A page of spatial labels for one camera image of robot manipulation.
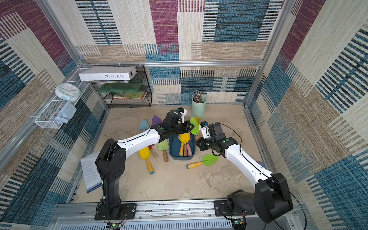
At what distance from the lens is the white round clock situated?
0.73 m

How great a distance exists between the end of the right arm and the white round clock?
70 cm

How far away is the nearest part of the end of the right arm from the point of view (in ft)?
1.97
